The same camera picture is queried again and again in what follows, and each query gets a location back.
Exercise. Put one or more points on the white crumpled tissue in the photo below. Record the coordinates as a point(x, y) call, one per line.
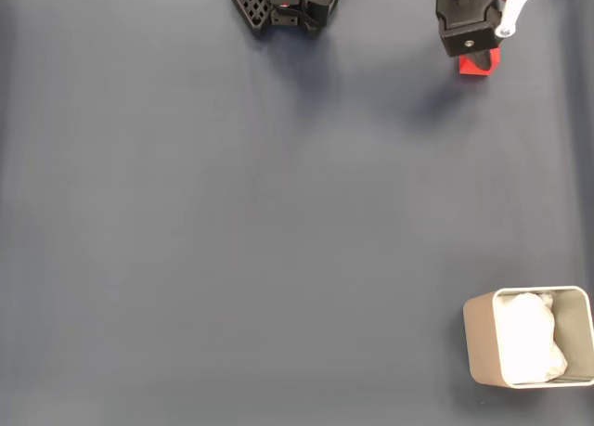
point(526, 338)

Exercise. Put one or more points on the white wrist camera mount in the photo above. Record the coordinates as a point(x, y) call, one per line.
point(515, 1)

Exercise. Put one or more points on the beige open box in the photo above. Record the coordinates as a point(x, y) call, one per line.
point(480, 342)

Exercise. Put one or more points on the blue-grey table mat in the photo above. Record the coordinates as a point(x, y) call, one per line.
point(232, 236)

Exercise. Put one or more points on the red cube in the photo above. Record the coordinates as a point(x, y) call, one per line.
point(468, 69)

